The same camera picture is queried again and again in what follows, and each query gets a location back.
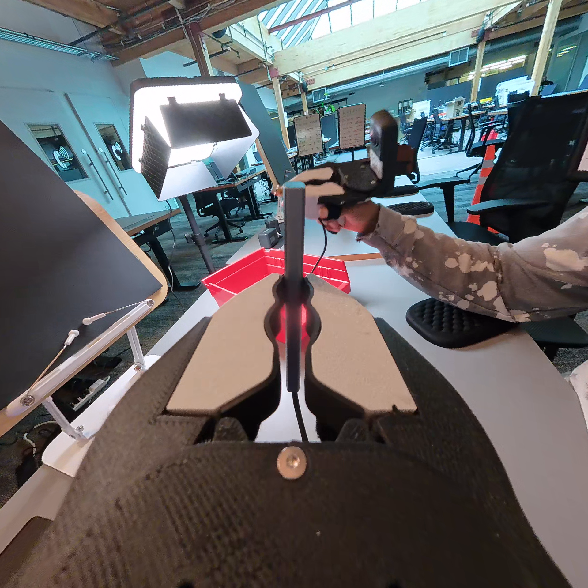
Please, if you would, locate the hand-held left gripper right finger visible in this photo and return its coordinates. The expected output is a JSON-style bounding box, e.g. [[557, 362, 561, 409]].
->
[[303, 274, 418, 417]]

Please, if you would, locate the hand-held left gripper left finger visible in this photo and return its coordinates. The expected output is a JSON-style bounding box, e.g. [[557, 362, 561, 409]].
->
[[165, 274, 281, 417]]

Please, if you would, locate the grey usb hub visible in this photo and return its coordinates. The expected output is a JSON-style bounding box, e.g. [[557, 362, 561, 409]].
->
[[281, 181, 308, 392]]

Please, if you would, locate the black usb hub cable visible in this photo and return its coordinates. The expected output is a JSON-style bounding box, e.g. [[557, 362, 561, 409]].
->
[[291, 390, 310, 443]]

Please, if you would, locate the red plastic bin black divider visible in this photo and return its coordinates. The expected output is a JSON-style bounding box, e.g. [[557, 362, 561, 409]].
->
[[201, 247, 352, 308]]

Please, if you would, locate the person's right forearm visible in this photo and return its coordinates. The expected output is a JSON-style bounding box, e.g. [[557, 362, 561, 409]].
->
[[357, 202, 588, 322]]

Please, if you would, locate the person's right hand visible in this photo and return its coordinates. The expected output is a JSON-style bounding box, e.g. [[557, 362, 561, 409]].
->
[[321, 201, 382, 235]]

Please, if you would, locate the whiteboard with writing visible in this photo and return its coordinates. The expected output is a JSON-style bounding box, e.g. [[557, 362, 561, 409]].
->
[[337, 103, 367, 150], [293, 113, 322, 157]]

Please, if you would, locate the dark power adapter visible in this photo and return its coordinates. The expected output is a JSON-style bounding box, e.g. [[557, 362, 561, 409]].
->
[[257, 218, 285, 249]]

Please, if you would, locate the black faced wooden board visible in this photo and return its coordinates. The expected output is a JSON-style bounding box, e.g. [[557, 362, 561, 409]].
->
[[0, 119, 169, 438], [237, 81, 297, 185]]

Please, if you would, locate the wooden top standing desk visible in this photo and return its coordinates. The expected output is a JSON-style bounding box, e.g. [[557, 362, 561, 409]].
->
[[201, 164, 273, 222], [114, 209, 183, 291]]

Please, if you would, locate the black light stand pole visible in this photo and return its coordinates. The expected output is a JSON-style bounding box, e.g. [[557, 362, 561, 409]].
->
[[176, 195, 217, 276]]

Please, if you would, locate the orange traffic cone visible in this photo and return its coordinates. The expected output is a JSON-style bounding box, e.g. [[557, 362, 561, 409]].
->
[[467, 144, 499, 226]]

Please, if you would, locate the studio light panel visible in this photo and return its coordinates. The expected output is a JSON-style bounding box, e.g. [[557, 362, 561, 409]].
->
[[129, 77, 262, 202]]

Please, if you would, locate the white power strip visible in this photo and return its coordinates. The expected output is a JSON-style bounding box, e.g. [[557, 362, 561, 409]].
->
[[70, 376, 112, 410]]

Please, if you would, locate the black mesh office chair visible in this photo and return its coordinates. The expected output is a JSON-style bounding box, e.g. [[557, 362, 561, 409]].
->
[[420, 94, 588, 240]]

